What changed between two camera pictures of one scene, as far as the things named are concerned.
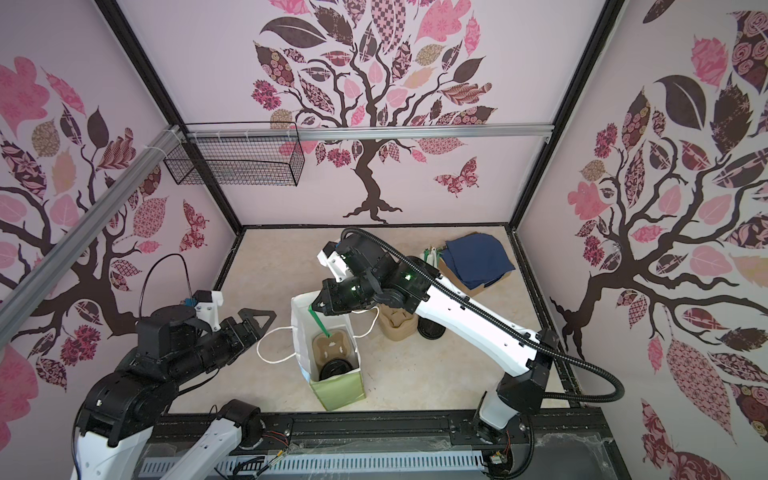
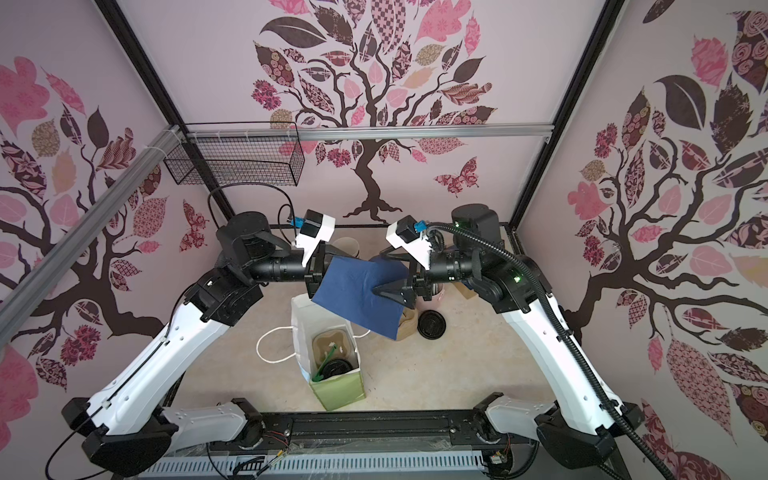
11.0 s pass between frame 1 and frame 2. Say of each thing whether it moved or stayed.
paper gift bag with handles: stayed
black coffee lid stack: stayed
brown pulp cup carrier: stayed
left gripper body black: moved
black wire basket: stayed
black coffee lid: stayed
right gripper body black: moved
